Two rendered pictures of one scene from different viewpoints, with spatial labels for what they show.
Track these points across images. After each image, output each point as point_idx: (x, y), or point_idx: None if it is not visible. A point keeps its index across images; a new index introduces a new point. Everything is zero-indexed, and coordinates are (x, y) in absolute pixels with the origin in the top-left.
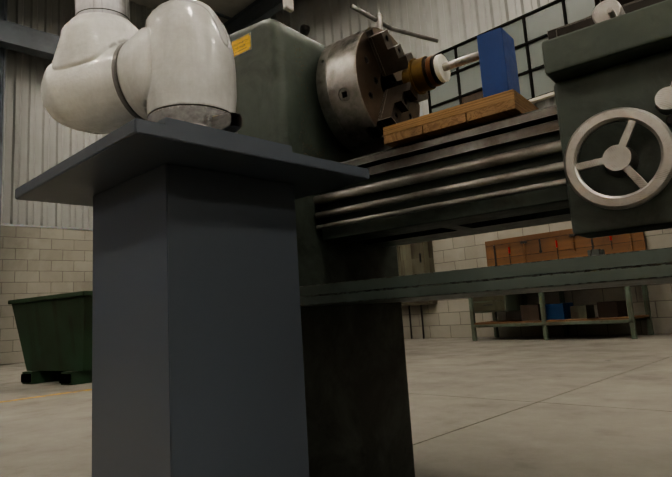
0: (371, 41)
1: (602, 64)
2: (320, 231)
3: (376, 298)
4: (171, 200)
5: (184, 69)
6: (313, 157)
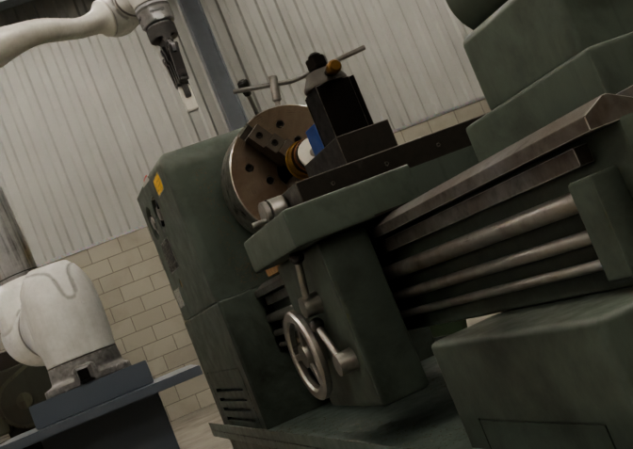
0: (249, 143)
1: (280, 262)
2: (286, 346)
3: (280, 448)
4: None
5: (46, 340)
6: (134, 392)
